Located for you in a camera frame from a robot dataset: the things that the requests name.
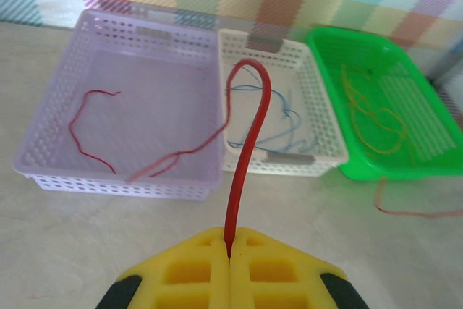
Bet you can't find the thin red cable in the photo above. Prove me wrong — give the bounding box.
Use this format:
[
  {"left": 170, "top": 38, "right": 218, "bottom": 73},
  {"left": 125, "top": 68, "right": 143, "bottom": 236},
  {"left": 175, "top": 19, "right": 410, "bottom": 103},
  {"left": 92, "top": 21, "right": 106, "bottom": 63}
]
[
  {"left": 124, "top": 58, "right": 273, "bottom": 252},
  {"left": 68, "top": 90, "right": 122, "bottom": 175},
  {"left": 373, "top": 177, "right": 463, "bottom": 220}
]

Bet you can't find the green plastic basket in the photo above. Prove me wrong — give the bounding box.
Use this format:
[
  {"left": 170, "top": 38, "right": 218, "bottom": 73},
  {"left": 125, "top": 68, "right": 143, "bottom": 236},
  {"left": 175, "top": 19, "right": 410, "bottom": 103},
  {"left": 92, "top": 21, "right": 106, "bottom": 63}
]
[{"left": 306, "top": 25, "right": 463, "bottom": 182}]

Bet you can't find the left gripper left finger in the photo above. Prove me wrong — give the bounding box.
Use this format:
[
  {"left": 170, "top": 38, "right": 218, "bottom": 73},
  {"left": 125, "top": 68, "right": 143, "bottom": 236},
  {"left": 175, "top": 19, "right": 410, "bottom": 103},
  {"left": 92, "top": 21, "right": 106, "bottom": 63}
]
[{"left": 95, "top": 227, "right": 232, "bottom": 309}]

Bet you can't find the white plastic basket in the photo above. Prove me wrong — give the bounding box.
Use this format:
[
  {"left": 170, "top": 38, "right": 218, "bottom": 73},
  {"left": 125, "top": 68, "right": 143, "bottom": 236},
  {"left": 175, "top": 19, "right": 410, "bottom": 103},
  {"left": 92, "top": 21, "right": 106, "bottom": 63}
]
[{"left": 218, "top": 28, "right": 350, "bottom": 179}]

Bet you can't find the thin yellow cable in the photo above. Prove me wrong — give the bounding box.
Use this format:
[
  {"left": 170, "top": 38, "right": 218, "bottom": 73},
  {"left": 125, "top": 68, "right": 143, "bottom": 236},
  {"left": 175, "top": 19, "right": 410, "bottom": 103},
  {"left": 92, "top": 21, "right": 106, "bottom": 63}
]
[
  {"left": 341, "top": 64, "right": 406, "bottom": 154},
  {"left": 347, "top": 91, "right": 417, "bottom": 165}
]

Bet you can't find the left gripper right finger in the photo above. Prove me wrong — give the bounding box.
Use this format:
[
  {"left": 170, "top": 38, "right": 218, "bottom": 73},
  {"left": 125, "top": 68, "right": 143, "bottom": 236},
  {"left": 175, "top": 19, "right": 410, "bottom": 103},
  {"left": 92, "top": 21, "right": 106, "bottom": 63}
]
[{"left": 229, "top": 225, "right": 360, "bottom": 309}]

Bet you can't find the thin blue cable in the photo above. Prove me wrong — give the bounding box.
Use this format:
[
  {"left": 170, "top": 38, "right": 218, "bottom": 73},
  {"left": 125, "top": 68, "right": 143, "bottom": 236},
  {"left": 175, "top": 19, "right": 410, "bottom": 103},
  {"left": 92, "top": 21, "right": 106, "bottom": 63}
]
[
  {"left": 252, "top": 88, "right": 321, "bottom": 154},
  {"left": 226, "top": 115, "right": 305, "bottom": 149},
  {"left": 227, "top": 83, "right": 290, "bottom": 122}
]

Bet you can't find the purple plastic basket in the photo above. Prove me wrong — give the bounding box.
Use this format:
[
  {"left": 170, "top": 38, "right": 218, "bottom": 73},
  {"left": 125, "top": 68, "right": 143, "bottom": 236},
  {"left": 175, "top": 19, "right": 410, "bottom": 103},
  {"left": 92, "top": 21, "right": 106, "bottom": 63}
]
[{"left": 12, "top": 8, "right": 225, "bottom": 203}]

